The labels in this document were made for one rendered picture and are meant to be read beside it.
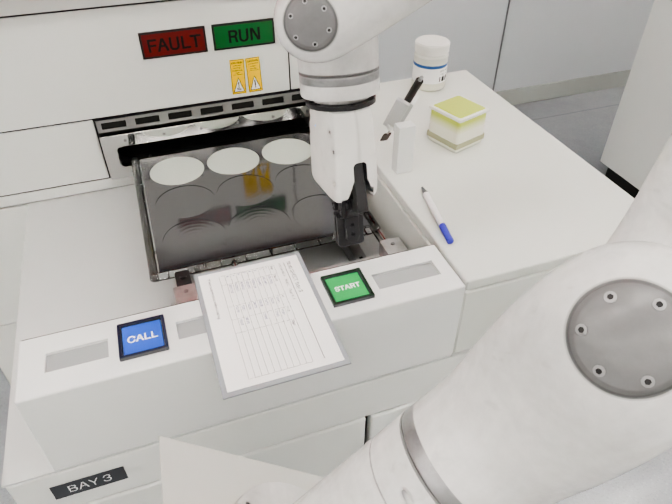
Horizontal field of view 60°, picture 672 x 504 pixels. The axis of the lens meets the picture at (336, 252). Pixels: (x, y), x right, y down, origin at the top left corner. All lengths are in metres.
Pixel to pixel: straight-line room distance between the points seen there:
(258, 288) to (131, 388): 0.19
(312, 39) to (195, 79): 0.69
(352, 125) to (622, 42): 3.36
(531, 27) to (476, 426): 3.09
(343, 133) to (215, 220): 0.45
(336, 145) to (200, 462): 0.33
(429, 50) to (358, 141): 0.65
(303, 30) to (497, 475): 0.37
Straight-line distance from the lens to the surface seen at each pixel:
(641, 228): 0.51
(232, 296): 0.75
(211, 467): 0.60
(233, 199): 1.04
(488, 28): 3.27
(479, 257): 0.82
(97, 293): 1.03
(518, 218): 0.91
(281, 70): 1.22
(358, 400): 0.87
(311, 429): 0.89
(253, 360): 0.68
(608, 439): 0.38
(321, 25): 0.51
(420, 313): 0.78
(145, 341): 0.73
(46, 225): 1.22
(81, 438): 0.79
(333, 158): 0.60
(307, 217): 0.98
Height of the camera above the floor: 1.48
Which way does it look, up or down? 40 degrees down
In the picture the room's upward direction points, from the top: straight up
